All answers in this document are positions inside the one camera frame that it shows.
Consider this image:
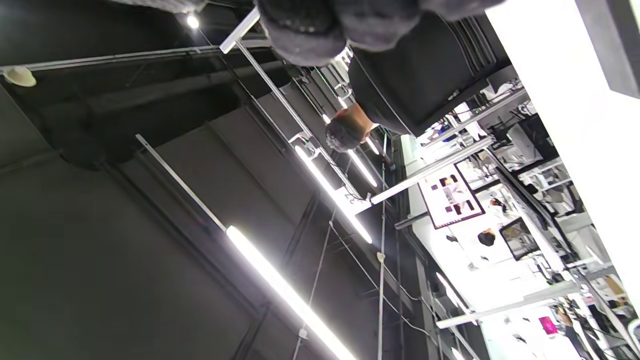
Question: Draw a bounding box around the aluminium frame post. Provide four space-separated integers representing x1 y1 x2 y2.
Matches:
369 136 497 206
435 281 582 329

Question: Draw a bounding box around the black rectangular block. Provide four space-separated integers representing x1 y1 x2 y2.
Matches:
575 0 640 99

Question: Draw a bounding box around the monitor with white screen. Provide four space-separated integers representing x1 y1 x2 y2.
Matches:
417 164 486 231

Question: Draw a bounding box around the monitor with dark screen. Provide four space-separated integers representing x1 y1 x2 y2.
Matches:
499 216 541 262

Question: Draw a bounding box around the ceiling tube light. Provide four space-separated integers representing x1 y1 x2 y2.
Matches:
225 225 359 360
347 149 379 189
294 145 374 245

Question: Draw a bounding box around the white ceiling rail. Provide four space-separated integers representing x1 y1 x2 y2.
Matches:
219 7 373 211

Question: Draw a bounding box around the person's right hand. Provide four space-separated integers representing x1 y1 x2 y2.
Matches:
107 0 506 68

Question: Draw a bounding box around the grey ceiling conduit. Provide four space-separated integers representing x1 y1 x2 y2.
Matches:
0 40 273 73

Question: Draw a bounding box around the white ceiling dome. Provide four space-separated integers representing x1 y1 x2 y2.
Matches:
2 65 38 89

